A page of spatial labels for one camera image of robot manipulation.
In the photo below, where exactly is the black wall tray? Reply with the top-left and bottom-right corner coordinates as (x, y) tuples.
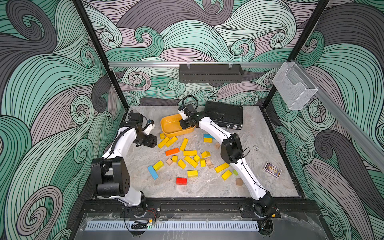
(179, 64), (244, 84)

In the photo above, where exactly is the yellow block beside wood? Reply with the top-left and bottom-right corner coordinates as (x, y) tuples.
(178, 159), (187, 169)

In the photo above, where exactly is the natural wood cube left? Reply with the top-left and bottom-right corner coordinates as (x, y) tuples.
(166, 159), (173, 166)

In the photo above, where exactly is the clear plastic wall holder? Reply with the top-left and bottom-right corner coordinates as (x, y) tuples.
(273, 62), (318, 111)

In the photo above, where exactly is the natural wood cube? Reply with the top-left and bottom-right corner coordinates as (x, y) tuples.
(166, 159), (173, 166)
(236, 178), (244, 186)

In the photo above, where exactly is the yellow green block left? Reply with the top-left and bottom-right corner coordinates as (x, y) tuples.
(153, 161), (164, 172)

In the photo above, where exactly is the white cable duct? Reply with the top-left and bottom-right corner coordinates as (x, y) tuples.
(85, 221), (259, 232)

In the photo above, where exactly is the blue long block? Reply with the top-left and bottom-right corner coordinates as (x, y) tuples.
(148, 166), (159, 180)

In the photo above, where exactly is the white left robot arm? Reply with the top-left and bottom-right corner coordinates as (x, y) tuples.
(91, 111), (157, 215)

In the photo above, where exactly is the orange rectangular block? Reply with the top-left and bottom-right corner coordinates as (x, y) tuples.
(165, 148), (180, 156)

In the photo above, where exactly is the orange plastic tub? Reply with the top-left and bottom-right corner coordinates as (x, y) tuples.
(161, 114), (195, 138)

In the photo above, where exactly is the yellow flat block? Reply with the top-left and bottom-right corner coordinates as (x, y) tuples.
(183, 151), (198, 156)

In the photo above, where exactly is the black electronics box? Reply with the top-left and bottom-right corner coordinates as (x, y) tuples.
(204, 102), (244, 130)

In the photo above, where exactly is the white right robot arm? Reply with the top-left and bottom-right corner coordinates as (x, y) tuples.
(178, 104), (278, 219)

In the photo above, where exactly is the yellow long block centre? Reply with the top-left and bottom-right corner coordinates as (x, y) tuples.
(180, 139), (189, 152)

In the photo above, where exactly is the playing card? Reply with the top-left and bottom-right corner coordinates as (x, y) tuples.
(264, 162), (282, 178)

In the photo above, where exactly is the yellow long block right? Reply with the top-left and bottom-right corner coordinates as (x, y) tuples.
(215, 163), (230, 173)

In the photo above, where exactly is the diagonal yellow long block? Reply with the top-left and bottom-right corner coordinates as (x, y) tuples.
(184, 156), (198, 168)

